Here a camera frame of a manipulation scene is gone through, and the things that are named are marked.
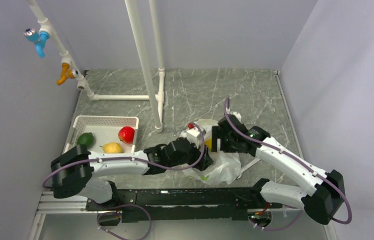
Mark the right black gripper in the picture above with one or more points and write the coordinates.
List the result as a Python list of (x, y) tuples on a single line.
[(217, 133)]

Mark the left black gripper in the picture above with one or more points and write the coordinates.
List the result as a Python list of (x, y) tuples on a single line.
[(205, 160)]

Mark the white plastic bag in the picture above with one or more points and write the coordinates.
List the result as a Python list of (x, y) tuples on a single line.
[(226, 166)]

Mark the red fake fruit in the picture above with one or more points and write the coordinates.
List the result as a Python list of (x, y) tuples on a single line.
[(126, 134)]

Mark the yellow fake pear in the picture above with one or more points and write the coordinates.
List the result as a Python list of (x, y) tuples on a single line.
[(112, 148)]

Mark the green fake fruit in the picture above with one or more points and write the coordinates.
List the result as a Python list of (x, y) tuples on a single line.
[(87, 139)]

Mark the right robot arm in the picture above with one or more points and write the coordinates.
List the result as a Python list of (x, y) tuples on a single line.
[(318, 193)]

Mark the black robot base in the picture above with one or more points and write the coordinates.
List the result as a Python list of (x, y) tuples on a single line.
[(184, 204)]

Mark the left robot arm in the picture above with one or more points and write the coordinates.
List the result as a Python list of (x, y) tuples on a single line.
[(75, 171)]

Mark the yellow fake fruit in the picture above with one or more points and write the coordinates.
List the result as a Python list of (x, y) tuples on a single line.
[(208, 143)]

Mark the silver wrench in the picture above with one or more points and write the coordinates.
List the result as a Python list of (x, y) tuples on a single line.
[(247, 166)]

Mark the white plastic basket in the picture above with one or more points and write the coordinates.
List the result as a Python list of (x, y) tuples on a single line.
[(105, 129)]

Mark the orange valve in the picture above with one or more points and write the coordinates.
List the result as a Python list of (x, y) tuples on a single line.
[(67, 73)]

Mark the blue valve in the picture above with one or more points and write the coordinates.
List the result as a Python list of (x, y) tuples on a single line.
[(39, 40)]

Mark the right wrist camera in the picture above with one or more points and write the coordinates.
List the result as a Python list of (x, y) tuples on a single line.
[(237, 115)]

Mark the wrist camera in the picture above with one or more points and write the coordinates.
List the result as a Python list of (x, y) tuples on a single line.
[(237, 115), (195, 133)]

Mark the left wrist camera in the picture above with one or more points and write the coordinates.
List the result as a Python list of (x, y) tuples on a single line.
[(195, 133)]

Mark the white PVC pipe frame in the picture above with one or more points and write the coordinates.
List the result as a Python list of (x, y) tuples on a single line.
[(155, 98)]

